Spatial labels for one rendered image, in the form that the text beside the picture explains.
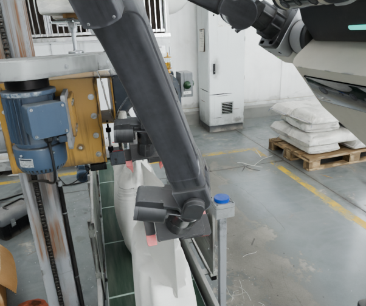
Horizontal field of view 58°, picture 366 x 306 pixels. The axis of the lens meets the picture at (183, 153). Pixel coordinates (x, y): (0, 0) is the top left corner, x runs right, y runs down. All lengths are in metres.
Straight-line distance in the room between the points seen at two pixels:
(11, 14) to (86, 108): 0.37
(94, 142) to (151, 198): 0.68
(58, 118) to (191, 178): 0.54
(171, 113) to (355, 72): 0.39
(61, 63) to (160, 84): 0.65
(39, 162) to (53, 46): 2.94
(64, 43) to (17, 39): 2.67
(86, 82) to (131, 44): 0.83
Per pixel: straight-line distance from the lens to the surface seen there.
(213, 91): 4.97
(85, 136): 1.24
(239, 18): 0.90
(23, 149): 1.08
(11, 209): 3.01
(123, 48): 0.38
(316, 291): 2.26
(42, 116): 0.96
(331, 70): 0.75
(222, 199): 1.30
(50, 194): 1.38
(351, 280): 2.40
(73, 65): 1.06
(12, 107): 1.04
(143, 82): 0.41
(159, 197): 0.60
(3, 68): 1.01
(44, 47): 3.93
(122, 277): 1.71
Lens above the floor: 1.47
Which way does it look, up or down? 20 degrees down
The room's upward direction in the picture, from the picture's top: 3 degrees counter-clockwise
